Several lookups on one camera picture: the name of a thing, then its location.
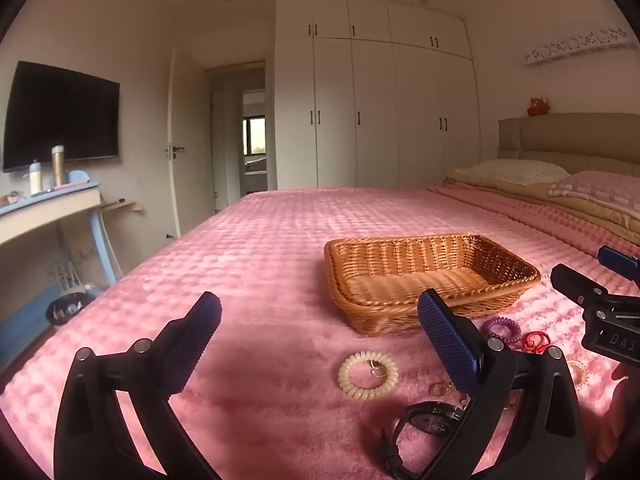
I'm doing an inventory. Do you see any gold thermos bottle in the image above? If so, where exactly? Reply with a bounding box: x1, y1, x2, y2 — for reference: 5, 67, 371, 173
51, 145, 66, 187

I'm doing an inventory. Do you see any beige bed headboard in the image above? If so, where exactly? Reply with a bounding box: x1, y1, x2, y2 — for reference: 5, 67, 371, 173
497, 112, 640, 179

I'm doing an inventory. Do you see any white dotted pillow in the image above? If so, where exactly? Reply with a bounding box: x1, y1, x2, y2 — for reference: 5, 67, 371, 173
454, 159, 571, 187

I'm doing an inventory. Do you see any purple spiral hair tie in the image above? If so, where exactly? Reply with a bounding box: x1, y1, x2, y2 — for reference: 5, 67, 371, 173
481, 316, 522, 347

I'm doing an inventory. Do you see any black round floor object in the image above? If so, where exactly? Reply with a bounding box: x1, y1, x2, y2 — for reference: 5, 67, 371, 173
45, 291, 97, 327

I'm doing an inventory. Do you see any pink pillow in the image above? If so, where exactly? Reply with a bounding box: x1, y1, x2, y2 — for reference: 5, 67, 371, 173
547, 170, 640, 222

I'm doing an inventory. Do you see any beige quilt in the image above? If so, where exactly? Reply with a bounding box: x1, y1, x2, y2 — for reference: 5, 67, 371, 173
444, 170, 640, 249

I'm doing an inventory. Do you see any white room door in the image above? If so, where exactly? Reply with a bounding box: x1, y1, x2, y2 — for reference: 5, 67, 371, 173
166, 47, 209, 239

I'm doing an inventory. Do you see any pink plush blanket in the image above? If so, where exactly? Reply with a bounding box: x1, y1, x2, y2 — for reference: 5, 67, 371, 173
0, 184, 640, 480

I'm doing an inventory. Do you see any blue desk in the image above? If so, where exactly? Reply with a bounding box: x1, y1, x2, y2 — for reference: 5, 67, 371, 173
0, 170, 122, 291

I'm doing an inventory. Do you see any black wall television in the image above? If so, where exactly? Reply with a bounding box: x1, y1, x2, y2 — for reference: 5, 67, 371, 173
2, 61, 121, 173

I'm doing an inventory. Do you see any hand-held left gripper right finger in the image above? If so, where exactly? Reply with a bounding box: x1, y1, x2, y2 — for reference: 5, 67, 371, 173
416, 288, 586, 480

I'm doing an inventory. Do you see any white wardrobe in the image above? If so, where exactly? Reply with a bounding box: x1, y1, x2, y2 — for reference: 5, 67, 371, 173
274, 0, 481, 192

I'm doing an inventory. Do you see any person's right hand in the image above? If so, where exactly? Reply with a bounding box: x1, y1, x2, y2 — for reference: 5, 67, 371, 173
601, 364, 640, 461

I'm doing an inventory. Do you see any black wrist watch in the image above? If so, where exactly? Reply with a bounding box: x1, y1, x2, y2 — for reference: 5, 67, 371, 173
382, 401, 467, 480

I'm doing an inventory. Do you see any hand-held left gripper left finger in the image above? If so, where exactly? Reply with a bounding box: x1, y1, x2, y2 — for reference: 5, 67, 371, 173
53, 291, 223, 480

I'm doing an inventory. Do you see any window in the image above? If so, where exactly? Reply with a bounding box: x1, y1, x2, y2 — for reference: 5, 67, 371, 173
243, 116, 265, 156

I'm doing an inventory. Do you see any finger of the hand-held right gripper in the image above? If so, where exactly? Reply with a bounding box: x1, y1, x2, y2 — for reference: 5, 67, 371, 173
597, 246, 640, 274
550, 263, 609, 307

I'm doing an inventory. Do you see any red hair tie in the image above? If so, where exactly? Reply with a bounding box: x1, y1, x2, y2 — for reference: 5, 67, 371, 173
522, 331, 552, 356

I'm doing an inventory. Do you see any white carved wall shelf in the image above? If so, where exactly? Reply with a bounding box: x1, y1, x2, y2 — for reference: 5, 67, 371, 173
523, 26, 629, 66

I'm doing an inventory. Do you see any brown wicker basket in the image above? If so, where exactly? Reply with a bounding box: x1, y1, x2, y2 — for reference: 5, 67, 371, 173
324, 232, 542, 337

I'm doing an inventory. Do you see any cream spiral hair tie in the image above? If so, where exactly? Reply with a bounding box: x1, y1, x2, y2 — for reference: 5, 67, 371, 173
338, 351, 400, 401

